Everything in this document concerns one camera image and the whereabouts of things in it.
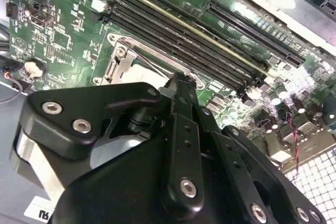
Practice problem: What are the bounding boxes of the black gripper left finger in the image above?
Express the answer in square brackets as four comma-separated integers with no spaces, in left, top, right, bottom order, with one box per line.
[10,73,206,216]

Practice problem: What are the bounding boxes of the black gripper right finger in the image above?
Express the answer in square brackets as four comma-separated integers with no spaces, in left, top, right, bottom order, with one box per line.
[180,73,328,224]

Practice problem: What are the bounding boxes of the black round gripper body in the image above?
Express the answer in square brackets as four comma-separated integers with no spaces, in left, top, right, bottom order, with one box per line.
[54,134,250,224]

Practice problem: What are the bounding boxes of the metal socket cover frame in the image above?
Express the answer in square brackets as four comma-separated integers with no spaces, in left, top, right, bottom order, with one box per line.
[103,42,204,90]

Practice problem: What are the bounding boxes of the silver square CPU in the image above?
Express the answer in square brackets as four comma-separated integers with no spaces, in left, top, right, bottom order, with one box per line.
[128,58,173,86]

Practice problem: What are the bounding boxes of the thin metal locking lever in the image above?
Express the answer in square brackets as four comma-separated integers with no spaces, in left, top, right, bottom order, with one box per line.
[132,49,174,78]

